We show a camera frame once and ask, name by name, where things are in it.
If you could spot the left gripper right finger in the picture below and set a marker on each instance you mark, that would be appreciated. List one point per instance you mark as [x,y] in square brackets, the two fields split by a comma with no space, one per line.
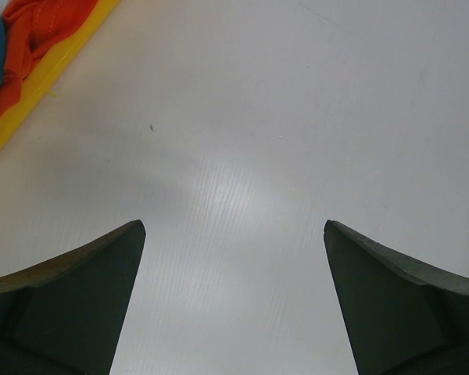
[402,315]

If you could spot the red orange t-shirt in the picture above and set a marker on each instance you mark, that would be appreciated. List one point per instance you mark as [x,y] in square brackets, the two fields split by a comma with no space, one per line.
[32,28]

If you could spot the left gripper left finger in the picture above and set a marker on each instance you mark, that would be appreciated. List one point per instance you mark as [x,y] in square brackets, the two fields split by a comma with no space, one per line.
[65,315]

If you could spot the yellow plastic tray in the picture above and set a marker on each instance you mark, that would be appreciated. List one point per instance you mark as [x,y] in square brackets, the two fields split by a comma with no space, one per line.
[40,82]

